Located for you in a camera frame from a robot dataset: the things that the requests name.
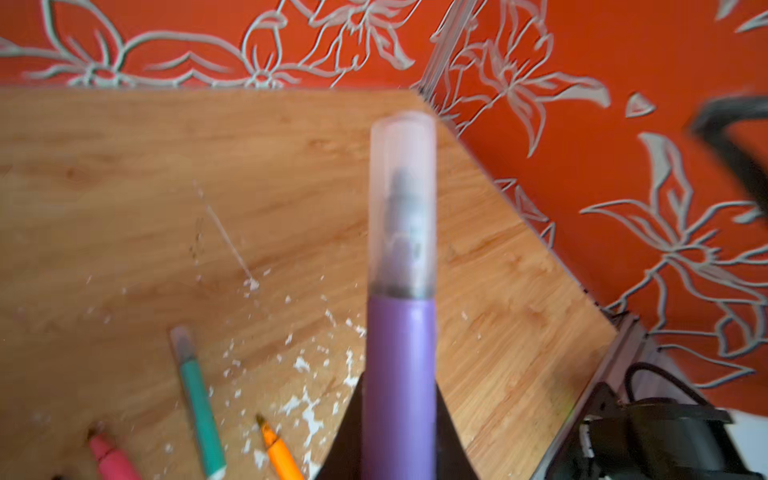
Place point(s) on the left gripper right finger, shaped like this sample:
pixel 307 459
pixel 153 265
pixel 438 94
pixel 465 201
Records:
pixel 452 461

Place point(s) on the clear pen cap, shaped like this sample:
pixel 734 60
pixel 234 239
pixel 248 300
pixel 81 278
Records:
pixel 182 344
pixel 402 206

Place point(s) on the green marker pen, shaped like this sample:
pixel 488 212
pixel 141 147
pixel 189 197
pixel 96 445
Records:
pixel 209 446

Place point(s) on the purple marker pen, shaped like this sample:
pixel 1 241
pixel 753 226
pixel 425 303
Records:
pixel 399 390

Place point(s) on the orange marker pen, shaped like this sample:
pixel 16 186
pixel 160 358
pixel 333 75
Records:
pixel 277 451

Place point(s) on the pink marker pen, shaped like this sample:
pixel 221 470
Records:
pixel 112 462

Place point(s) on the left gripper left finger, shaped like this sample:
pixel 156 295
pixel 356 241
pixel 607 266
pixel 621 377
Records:
pixel 343 461

